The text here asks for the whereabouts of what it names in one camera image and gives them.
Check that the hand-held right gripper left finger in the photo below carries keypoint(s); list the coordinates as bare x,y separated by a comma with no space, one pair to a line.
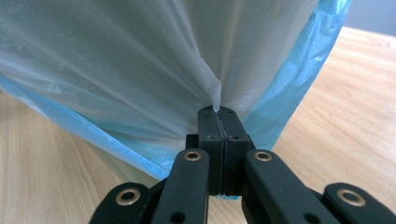
211,146

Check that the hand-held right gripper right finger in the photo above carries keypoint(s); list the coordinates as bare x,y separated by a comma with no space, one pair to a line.
236,146

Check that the white plastic bag blue band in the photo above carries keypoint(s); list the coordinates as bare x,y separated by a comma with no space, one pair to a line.
109,62

